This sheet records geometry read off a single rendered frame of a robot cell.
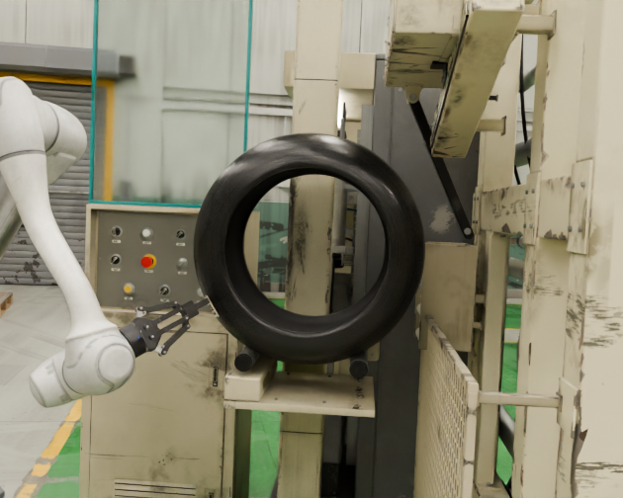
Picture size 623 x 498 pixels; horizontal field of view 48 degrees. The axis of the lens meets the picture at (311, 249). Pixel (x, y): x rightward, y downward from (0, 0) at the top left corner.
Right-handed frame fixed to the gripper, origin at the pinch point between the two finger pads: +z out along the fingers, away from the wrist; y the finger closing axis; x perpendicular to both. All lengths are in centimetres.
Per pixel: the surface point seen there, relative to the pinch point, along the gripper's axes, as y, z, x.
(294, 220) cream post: -8.5, 46.5, -9.3
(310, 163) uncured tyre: -17.4, 30.6, 26.7
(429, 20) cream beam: -29, 39, 69
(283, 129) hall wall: -172, 638, -681
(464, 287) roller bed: 30, 66, 19
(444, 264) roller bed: 22, 65, 18
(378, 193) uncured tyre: -4, 39, 34
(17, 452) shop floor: 24, -1, -238
